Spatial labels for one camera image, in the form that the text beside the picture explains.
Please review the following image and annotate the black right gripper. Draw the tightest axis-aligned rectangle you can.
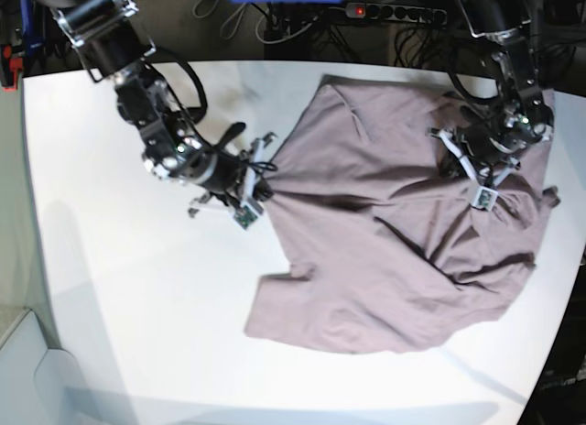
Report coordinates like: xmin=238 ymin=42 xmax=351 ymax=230
xmin=191 ymin=122 xmax=246 ymax=191

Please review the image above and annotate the red black clamp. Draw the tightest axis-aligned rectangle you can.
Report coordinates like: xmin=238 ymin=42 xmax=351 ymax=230
xmin=1 ymin=44 xmax=24 ymax=92

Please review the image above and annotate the mauve t-shirt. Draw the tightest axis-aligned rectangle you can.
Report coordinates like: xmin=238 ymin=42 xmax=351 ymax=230
xmin=244 ymin=78 xmax=559 ymax=354

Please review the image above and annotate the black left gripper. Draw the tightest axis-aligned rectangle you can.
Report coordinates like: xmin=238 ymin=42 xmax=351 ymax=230
xmin=453 ymin=125 xmax=526 ymax=178

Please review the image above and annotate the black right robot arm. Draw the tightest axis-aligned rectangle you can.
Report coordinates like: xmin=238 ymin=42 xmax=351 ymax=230
xmin=35 ymin=0 xmax=277 ymax=207

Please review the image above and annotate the black power strip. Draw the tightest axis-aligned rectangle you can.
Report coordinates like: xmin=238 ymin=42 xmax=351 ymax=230
xmin=344 ymin=3 xmax=448 ymax=27

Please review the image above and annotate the white cable loop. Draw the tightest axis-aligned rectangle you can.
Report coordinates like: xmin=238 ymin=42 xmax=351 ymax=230
xmin=221 ymin=3 xmax=269 ymax=44

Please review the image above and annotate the grey side panel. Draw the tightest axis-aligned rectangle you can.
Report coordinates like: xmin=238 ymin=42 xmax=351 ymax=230
xmin=1 ymin=311 xmax=101 ymax=424

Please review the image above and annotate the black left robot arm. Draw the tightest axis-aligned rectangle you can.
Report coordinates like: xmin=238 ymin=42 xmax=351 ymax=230
xmin=449 ymin=0 xmax=554 ymax=169

